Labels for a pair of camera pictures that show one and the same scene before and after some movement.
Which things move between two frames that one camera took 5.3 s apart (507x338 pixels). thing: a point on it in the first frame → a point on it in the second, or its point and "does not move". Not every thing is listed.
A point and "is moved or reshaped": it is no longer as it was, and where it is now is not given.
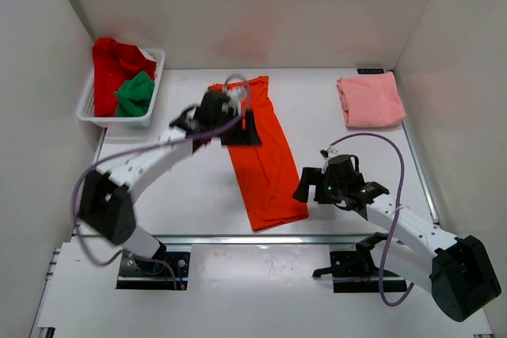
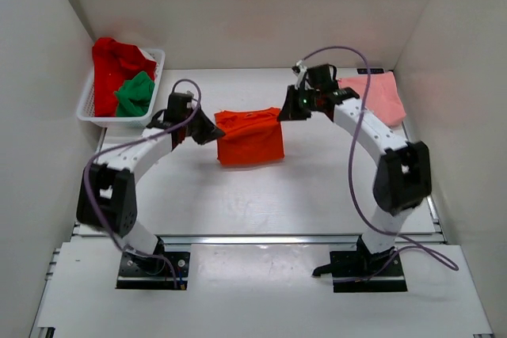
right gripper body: x=331 y=193 → x=316 y=94
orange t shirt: x=268 y=172 is moved or reshaped
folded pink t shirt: x=371 y=100 does not move
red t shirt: x=114 y=62 does not move
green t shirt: x=135 y=96 does not move
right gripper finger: x=312 y=176 → x=298 y=104
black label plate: x=370 y=70 does not move
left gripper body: x=224 y=119 → x=188 y=114
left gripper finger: x=246 y=135 → x=203 y=131
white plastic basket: x=86 y=107 does not move
